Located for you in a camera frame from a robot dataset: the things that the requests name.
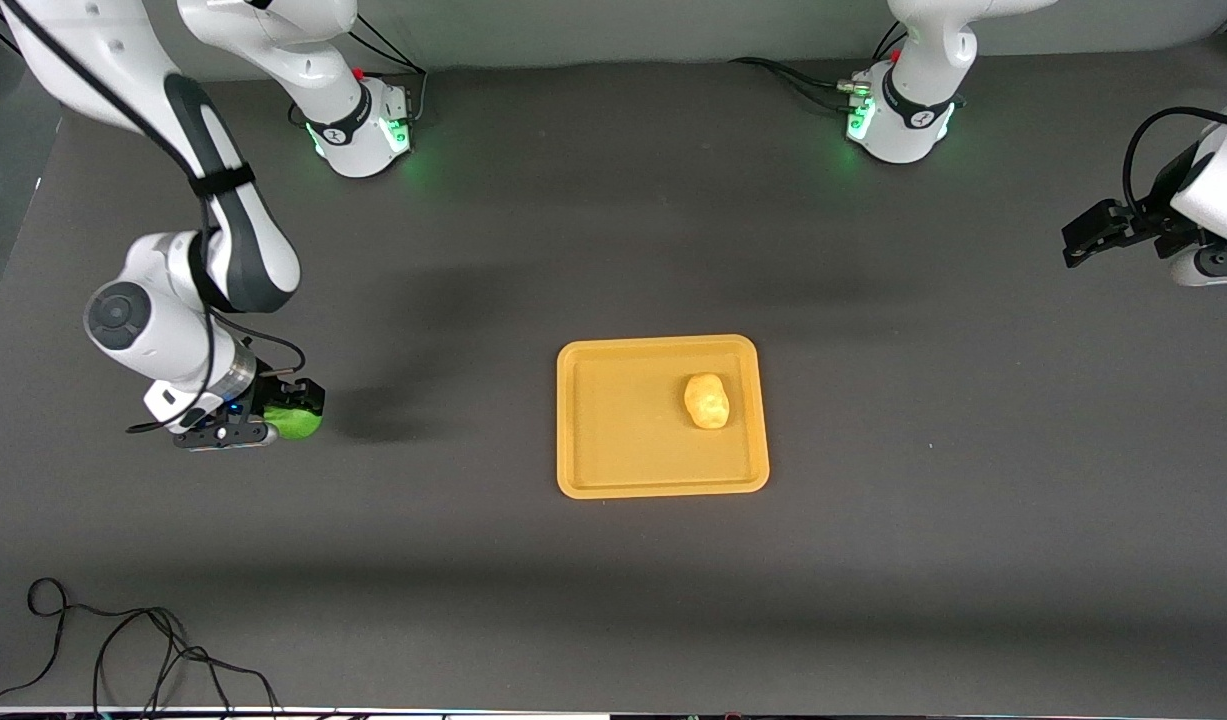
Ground green apple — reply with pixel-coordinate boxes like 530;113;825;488
266;403;325;442

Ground yellow potato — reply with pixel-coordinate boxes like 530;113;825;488
683;372;732;432

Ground yellow plastic tray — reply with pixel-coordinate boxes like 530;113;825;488
556;334;771;500

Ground dark grey table mat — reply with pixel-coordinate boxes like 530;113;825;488
0;38;1227;713

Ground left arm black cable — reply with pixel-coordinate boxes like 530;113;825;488
1121;105;1227;216

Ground loose thin black cable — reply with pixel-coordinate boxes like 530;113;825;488
0;578;279;717

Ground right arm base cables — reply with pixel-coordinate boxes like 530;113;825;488
345;12;430;129

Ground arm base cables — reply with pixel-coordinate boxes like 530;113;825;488
730;56;874;113
345;12;430;129

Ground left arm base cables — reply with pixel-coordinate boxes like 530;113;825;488
730;56;874;113

